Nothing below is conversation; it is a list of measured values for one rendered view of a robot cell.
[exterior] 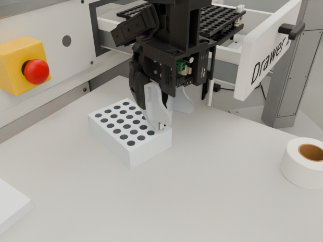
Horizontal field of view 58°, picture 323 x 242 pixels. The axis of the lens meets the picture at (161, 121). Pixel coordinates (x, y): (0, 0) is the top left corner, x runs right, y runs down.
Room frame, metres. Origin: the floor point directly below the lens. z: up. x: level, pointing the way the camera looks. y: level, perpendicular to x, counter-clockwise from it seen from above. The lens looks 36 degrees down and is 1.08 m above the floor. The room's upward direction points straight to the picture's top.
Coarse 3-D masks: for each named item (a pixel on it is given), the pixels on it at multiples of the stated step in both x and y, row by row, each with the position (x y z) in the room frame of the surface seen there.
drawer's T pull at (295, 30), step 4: (284, 24) 0.53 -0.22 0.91; (288, 24) 0.53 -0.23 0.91; (292, 24) 0.53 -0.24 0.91; (300, 24) 0.53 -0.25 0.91; (304, 24) 0.53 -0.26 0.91; (280, 28) 0.52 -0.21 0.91; (284, 28) 0.52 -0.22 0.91; (288, 28) 0.51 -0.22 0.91; (292, 28) 0.51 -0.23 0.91; (296, 28) 0.51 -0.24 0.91; (300, 28) 0.51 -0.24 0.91; (280, 32) 0.52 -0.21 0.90; (284, 32) 0.51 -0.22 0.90; (288, 32) 0.51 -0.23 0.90; (292, 32) 0.49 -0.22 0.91; (296, 32) 0.49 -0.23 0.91; (300, 32) 0.52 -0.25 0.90; (288, 36) 0.49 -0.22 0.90; (292, 36) 0.48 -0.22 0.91; (296, 36) 0.49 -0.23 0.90
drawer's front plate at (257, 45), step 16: (272, 16) 0.52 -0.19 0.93; (288, 16) 0.57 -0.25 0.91; (256, 32) 0.44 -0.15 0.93; (272, 32) 0.49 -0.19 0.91; (256, 48) 0.43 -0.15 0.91; (272, 48) 0.51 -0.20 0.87; (240, 64) 0.42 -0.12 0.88; (272, 64) 0.54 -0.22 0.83; (240, 80) 0.42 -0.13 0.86; (256, 80) 0.46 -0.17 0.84; (240, 96) 0.42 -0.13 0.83
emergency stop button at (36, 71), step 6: (30, 60) 0.41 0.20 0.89; (36, 60) 0.41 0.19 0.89; (42, 60) 0.42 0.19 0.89; (30, 66) 0.40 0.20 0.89; (36, 66) 0.41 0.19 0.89; (42, 66) 0.41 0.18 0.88; (48, 66) 0.43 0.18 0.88; (24, 72) 0.40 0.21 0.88; (30, 72) 0.40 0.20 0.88; (36, 72) 0.40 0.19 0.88; (42, 72) 0.41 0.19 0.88; (48, 72) 0.42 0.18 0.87; (30, 78) 0.40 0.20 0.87; (36, 78) 0.40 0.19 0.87; (42, 78) 0.41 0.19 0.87; (36, 84) 0.40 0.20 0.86
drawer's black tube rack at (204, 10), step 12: (120, 12) 0.65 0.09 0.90; (132, 12) 0.65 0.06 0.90; (204, 12) 0.65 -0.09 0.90; (216, 12) 0.65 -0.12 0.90; (228, 12) 0.65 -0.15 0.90; (204, 24) 0.57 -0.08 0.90; (228, 24) 0.66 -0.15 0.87; (240, 24) 0.66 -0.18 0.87; (204, 36) 0.53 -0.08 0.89; (216, 36) 0.58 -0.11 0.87; (228, 36) 0.59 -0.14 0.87
